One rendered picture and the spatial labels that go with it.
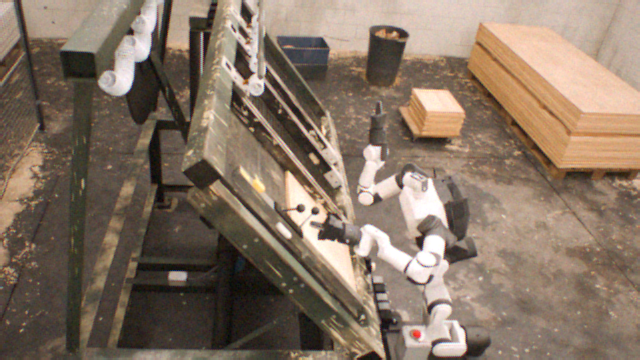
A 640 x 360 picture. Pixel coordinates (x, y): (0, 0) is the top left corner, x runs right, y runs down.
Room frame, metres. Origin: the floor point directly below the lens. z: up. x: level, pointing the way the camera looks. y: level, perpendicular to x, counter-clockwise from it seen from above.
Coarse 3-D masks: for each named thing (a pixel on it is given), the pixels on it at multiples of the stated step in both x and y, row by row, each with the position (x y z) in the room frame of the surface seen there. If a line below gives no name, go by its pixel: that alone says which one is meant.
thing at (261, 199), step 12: (240, 168) 1.68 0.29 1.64; (240, 180) 1.65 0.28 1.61; (252, 180) 1.69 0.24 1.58; (252, 192) 1.66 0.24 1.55; (264, 192) 1.70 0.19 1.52; (264, 204) 1.67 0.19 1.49; (276, 216) 1.67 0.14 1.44; (288, 228) 1.68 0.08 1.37; (300, 240) 1.69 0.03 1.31; (312, 252) 1.70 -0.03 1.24; (324, 264) 1.71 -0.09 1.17; (336, 276) 1.72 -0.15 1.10; (336, 288) 1.72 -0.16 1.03; (348, 288) 1.74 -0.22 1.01; (348, 300) 1.73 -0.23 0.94; (360, 300) 1.76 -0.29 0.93
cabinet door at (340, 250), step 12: (288, 180) 2.08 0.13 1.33; (288, 192) 1.99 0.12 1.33; (300, 192) 2.11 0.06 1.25; (288, 204) 1.91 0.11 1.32; (312, 204) 2.14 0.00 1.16; (300, 216) 1.91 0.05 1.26; (312, 216) 2.03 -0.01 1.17; (324, 216) 2.17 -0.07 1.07; (312, 228) 1.93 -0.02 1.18; (312, 240) 1.84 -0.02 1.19; (336, 240) 2.09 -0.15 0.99; (324, 252) 1.86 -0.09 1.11; (336, 252) 1.98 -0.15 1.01; (348, 252) 2.11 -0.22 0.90; (336, 264) 1.88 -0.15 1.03; (348, 264) 2.00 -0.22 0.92; (348, 276) 1.90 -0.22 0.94
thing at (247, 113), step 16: (224, 64) 2.11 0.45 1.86; (256, 64) 2.18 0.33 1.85; (240, 80) 2.16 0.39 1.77; (240, 96) 2.13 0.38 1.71; (240, 112) 2.13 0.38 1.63; (256, 112) 2.18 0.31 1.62; (256, 128) 2.14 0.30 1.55; (272, 144) 2.16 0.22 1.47; (288, 160) 2.17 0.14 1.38; (304, 176) 2.18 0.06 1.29; (320, 192) 2.20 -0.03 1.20; (336, 208) 2.26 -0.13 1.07
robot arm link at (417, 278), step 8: (392, 248) 1.66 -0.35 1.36; (384, 256) 1.63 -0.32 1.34; (392, 256) 1.62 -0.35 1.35; (400, 256) 1.62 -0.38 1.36; (408, 256) 1.63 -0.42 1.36; (392, 264) 1.61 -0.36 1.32; (400, 264) 1.59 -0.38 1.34; (408, 264) 1.59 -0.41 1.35; (416, 264) 1.59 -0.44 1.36; (408, 272) 1.57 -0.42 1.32; (416, 272) 1.56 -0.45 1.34; (424, 272) 1.57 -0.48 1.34; (408, 280) 1.58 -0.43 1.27; (416, 280) 1.57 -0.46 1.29; (424, 280) 1.57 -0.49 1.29
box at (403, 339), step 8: (400, 328) 1.64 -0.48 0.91; (408, 328) 1.63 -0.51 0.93; (416, 328) 1.63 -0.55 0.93; (424, 328) 1.64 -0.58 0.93; (400, 336) 1.61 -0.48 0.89; (408, 336) 1.58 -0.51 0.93; (424, 336) 1.59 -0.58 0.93; (400, 344) 1.59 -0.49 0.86; (408, 344) 1.54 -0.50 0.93; (416, 344) 1.54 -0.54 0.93; (424, 344) 1.55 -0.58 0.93; (400, 352) 1.56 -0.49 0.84; (408, 352) 1.53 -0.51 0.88; (416, 352) 1.53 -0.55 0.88; (424, 352) 1.54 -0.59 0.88
